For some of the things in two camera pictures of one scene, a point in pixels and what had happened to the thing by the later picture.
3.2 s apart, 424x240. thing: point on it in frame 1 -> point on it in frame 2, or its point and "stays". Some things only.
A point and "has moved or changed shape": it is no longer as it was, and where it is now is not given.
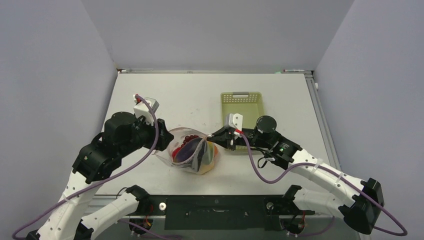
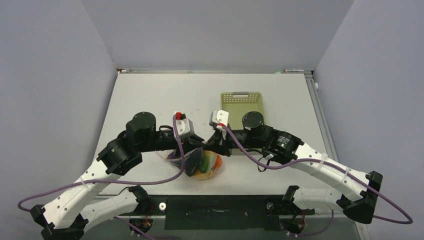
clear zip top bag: x=191 y=150 has moved or changed shape
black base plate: x=222 y=212 stays
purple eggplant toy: x=187 y=151 has moved or changed shape
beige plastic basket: x=249 y=104 stays
